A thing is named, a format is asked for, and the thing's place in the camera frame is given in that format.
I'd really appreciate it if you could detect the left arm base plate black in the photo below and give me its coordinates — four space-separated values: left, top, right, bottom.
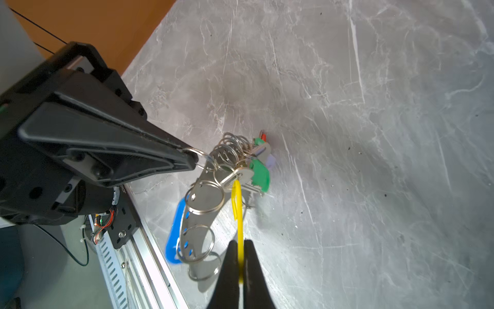
106 185 142 250

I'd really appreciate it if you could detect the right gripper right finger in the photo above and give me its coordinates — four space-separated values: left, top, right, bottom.
243 239 275 309

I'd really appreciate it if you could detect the large metal band keyring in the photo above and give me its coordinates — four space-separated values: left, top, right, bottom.
176 133 265 282

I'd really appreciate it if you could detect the green key tag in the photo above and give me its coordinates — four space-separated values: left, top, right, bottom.
250 138 271 193

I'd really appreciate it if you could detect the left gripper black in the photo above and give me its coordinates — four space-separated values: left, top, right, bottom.
1 42 196 225

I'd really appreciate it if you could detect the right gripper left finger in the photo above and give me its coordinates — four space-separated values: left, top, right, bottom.
207 240 240 309

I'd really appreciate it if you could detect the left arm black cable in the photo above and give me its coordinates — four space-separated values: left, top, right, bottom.
32 219 91 267

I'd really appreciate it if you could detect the aluminium front rail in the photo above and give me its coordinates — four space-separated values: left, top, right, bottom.
94 223 190 309

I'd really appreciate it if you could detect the purple key tag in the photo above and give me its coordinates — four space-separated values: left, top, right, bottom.
265 154 276 170

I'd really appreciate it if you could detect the blue key tag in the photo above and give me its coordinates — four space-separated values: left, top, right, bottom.
165 198 186 265

